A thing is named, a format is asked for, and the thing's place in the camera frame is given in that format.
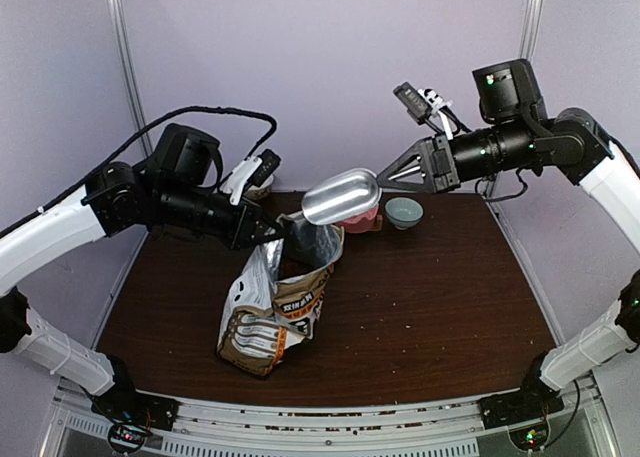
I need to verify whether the metal scoop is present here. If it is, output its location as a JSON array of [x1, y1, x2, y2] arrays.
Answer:
[[285, 168, 382, 226]]

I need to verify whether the pet food bag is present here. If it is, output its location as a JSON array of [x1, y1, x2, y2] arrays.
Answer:
[[216, 213, 345, 378]]

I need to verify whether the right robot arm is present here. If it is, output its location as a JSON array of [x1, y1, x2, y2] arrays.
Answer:
[[377, 59, 639, 419]]

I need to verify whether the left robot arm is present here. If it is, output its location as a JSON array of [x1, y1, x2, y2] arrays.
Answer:
[[1, 124, 283, 421]]

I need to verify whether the pink pet bowl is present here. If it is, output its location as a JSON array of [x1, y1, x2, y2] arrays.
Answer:
[[337, 205, 379, 234]]

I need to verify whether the white patterned ceramic bowl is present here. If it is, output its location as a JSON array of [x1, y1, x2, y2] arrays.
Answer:
[[243, 175, 275, 201]]

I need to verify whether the light blue ceramic bowl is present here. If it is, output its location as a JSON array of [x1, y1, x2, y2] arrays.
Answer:
[[384, 197, 424, 230]]

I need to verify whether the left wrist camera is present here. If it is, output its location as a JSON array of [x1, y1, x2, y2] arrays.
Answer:
[[220, 149, 281, 206]]

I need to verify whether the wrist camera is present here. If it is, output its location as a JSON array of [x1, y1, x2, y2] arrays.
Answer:
[[392, 81, 471, 141], [220, 149, 281, 206]]

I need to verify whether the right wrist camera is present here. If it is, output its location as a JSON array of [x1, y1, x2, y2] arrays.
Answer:
[[392, 81, 471, 141]]

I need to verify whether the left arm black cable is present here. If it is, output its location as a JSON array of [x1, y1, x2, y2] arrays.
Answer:
[[0, 105, 279, 238]]

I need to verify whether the right aluminium frame post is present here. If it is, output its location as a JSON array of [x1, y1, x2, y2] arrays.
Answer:
[[518, 0, 544, 62]]

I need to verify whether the aluminium frame post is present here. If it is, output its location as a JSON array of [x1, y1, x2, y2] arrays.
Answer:
[[107, 0, 146, 130], [518, 0, 544, 62]]

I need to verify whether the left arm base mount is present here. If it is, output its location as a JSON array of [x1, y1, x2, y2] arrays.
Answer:
[[88, 390, 179, 431]]

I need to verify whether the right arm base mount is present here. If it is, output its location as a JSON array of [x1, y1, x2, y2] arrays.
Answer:
[[477, 390, 546, 430]]

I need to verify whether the front aluminium rail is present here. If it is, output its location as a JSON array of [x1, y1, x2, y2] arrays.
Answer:
[[39, 395, 611, 457]]

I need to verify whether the left aluminium frame post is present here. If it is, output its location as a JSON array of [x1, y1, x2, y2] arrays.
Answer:
[[107, 0, 146, 130]]

